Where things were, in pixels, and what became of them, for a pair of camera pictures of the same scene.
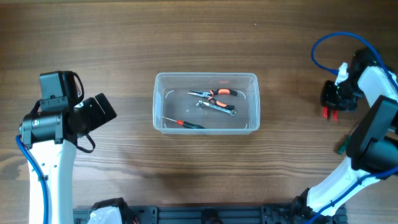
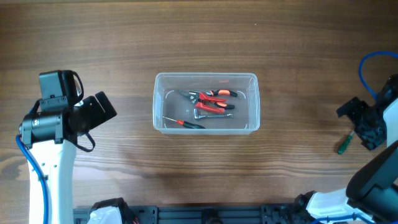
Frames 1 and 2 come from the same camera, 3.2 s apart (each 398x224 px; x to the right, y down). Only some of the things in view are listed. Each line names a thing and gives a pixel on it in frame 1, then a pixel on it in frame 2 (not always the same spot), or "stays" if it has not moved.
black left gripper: (98, 114) stays
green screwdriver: (342, 149) stays
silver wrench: (200, 103) → (196, 116)
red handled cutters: (335, 114) → (198, 97)
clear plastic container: (206, 103) stays
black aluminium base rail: (213, 214) stays
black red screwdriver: (185, 124) stays
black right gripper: (327, 100) → (374, 139)
